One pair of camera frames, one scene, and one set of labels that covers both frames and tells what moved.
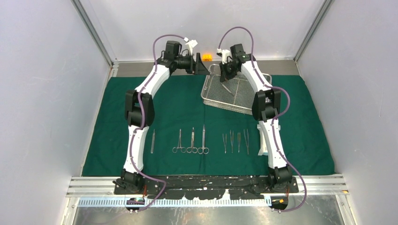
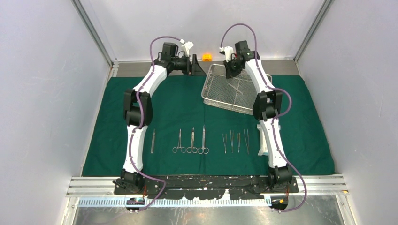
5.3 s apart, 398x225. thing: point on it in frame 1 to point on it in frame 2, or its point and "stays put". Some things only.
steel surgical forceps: x=225 y=140 stays put
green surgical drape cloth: x=189 y=136 stays put
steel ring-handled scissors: x=203 y=149 stays put
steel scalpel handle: x=225 y=86 to x=235 y=88
